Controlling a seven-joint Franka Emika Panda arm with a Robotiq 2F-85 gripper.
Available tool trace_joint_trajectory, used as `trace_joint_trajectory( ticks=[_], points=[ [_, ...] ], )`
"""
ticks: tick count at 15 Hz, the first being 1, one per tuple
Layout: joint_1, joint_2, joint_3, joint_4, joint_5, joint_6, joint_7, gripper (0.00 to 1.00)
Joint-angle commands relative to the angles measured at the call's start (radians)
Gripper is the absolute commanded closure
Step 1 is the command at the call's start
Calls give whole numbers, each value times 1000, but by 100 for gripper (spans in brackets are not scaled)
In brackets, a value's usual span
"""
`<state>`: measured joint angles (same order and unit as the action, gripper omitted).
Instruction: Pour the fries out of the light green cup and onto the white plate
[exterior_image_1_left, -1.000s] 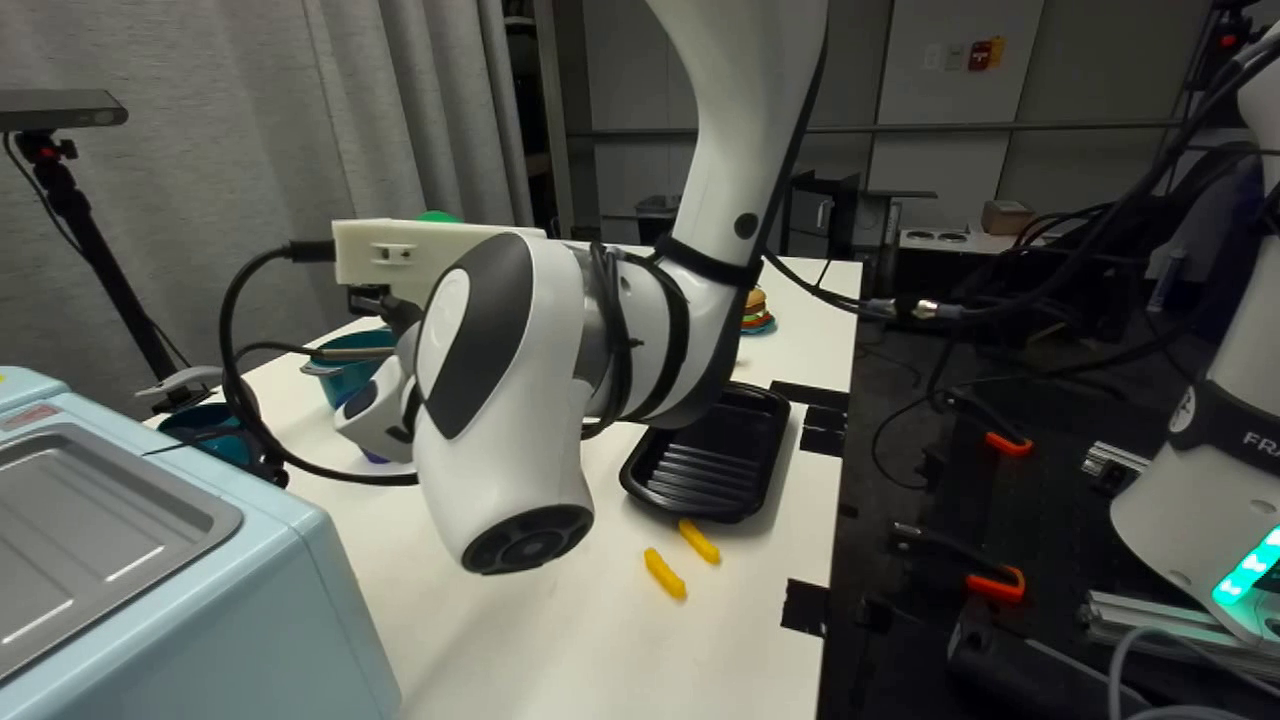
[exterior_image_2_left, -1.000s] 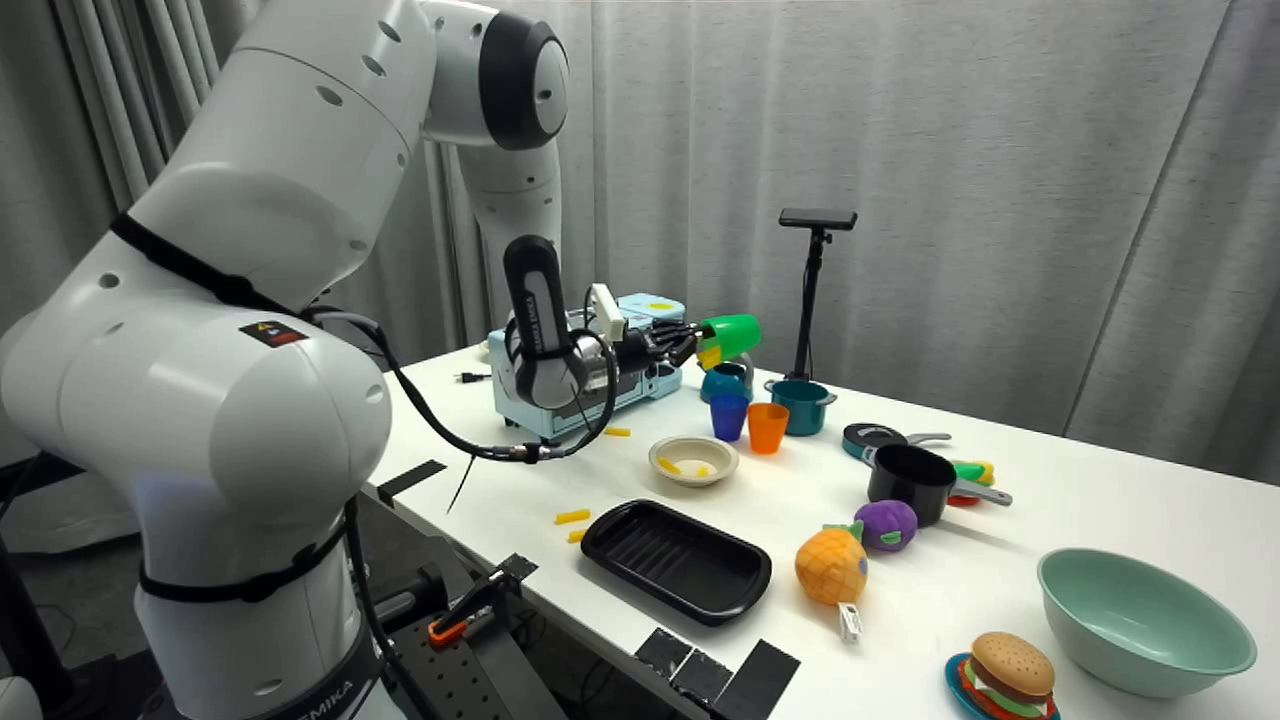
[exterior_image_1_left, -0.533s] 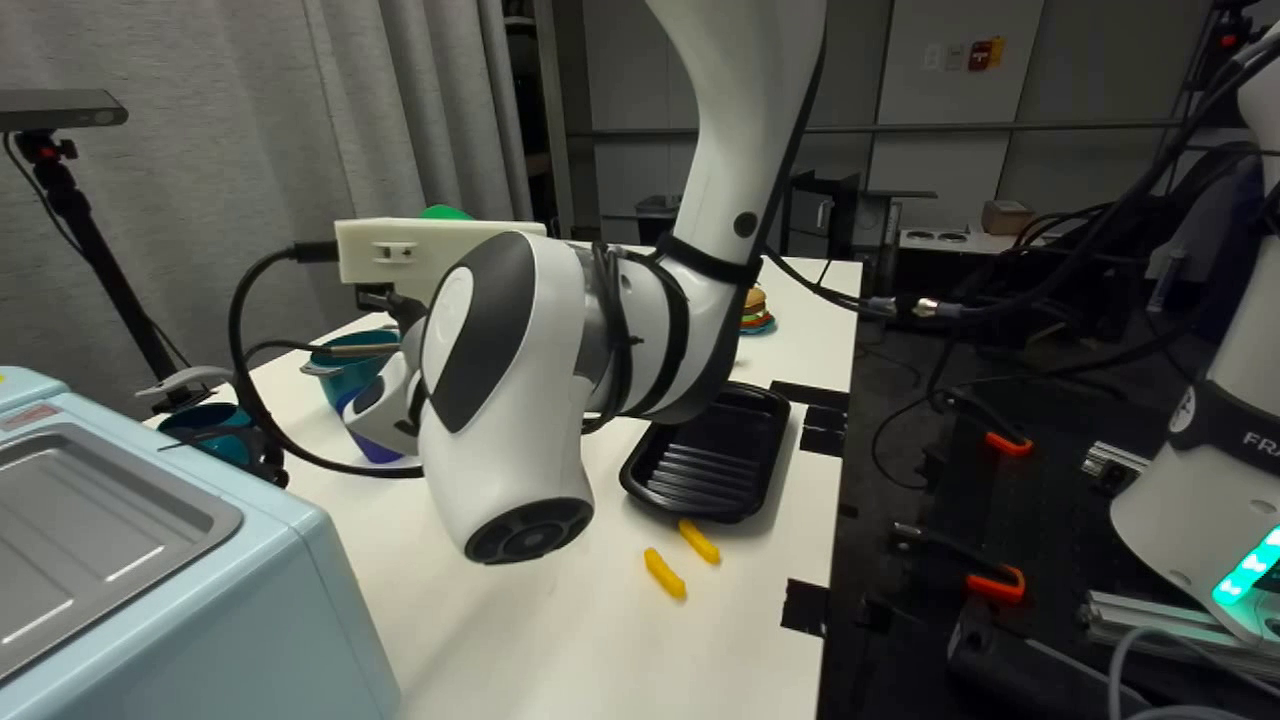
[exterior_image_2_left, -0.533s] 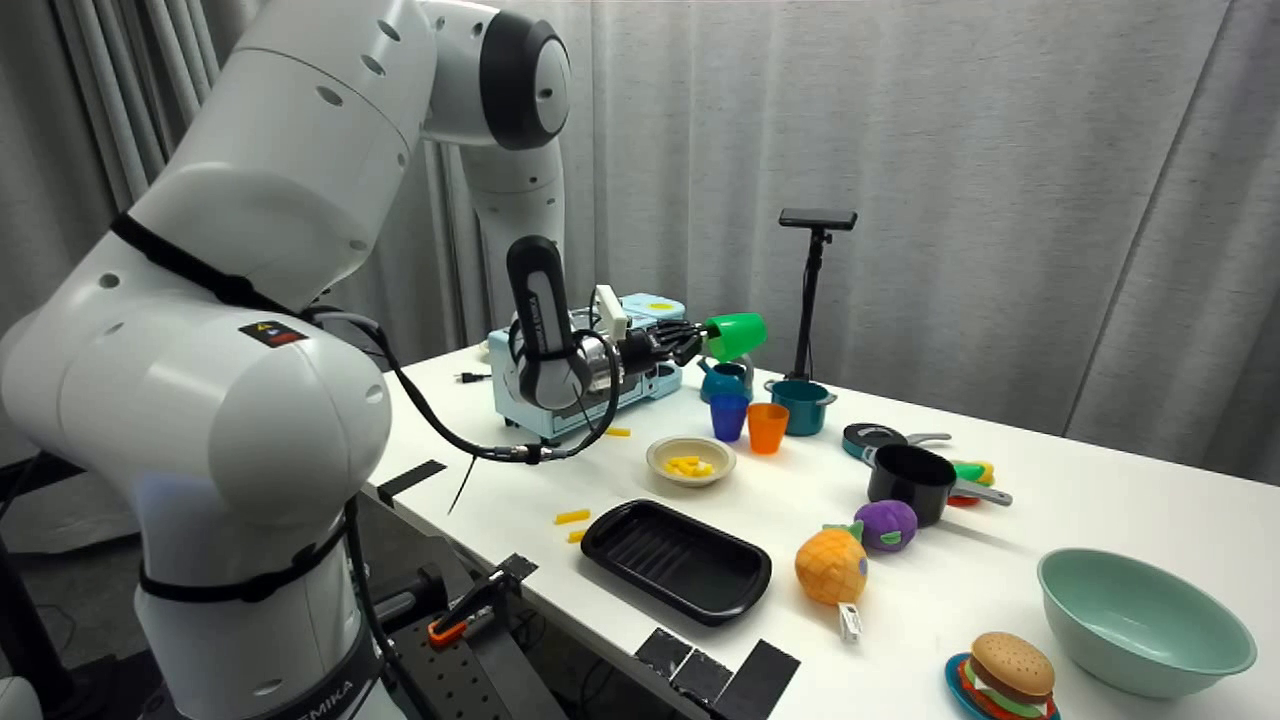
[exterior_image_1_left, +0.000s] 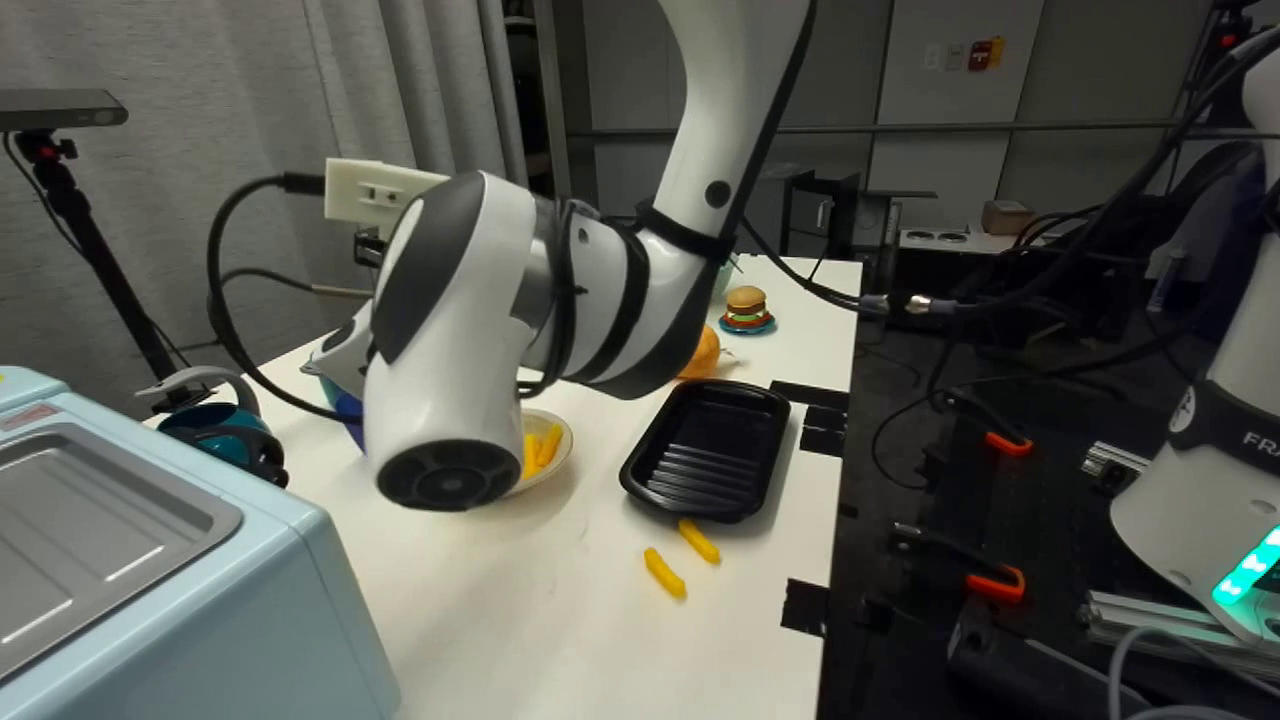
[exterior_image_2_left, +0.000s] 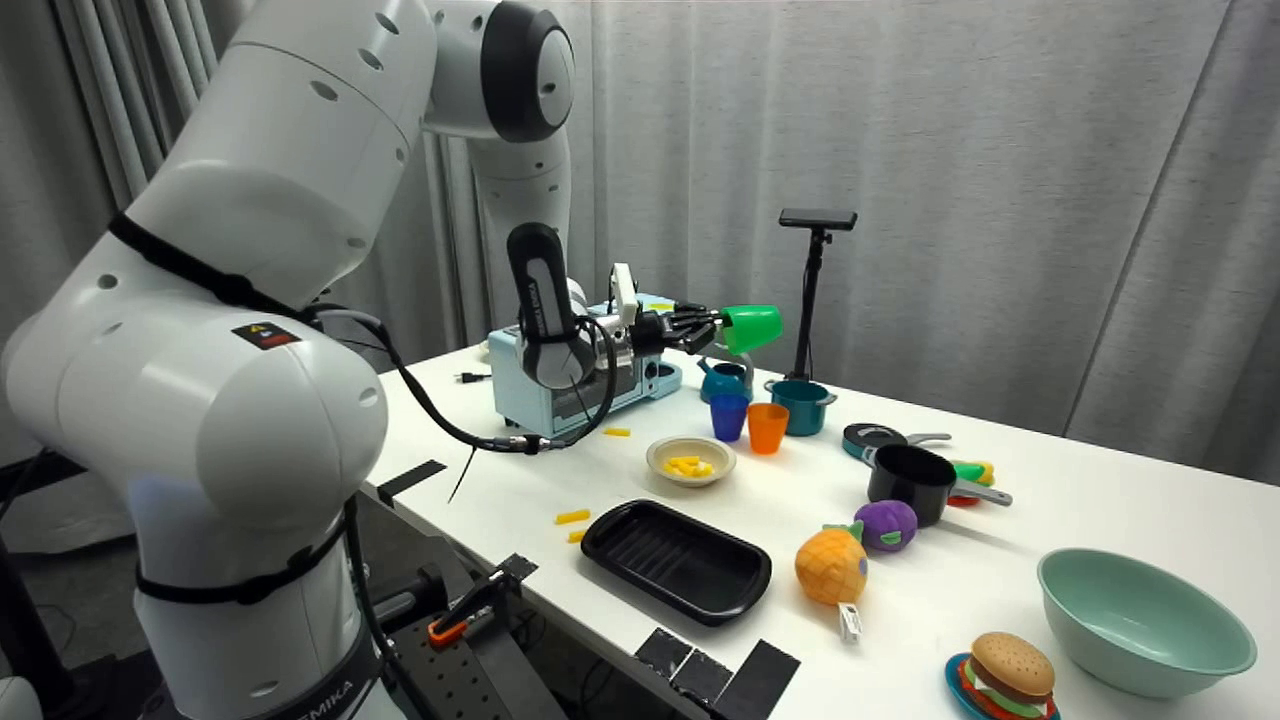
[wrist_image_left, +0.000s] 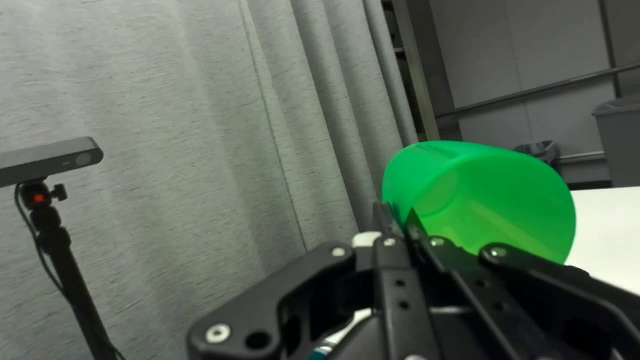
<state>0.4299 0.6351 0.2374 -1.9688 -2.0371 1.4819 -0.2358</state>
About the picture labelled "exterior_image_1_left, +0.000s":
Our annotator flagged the black rectangular tray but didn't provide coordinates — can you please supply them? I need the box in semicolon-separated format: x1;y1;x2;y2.
615;376;794;529

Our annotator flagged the light blue toaster oven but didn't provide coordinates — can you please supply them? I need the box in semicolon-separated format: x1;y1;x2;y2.
0;363;405;720

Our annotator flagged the cardboard box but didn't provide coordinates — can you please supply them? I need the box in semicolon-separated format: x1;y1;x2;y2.
980;198;1039;240

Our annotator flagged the teal cup with grey handle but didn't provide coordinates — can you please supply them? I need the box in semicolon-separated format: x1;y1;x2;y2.
133;363;290;492

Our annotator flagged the white wall paper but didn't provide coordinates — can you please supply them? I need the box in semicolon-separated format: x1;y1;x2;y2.
921;35;972;81

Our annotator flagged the grey curtain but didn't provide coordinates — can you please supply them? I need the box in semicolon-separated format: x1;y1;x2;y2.
0;0;537;414

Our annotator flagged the black stand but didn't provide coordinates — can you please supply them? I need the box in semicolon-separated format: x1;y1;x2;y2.
0;90;192;385

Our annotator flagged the toy burger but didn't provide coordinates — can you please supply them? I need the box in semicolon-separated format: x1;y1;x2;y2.
715;280;779;338

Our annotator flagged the single yellow toy fry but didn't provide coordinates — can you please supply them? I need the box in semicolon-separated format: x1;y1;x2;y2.
638;546;692;605
671;512;725;572

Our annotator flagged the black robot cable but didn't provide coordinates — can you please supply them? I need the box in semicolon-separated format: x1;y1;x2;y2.
199;169;936;428

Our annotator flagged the orange handled black clamp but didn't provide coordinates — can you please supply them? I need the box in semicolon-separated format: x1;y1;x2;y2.
889;515;1030;614
932;385;1039;467

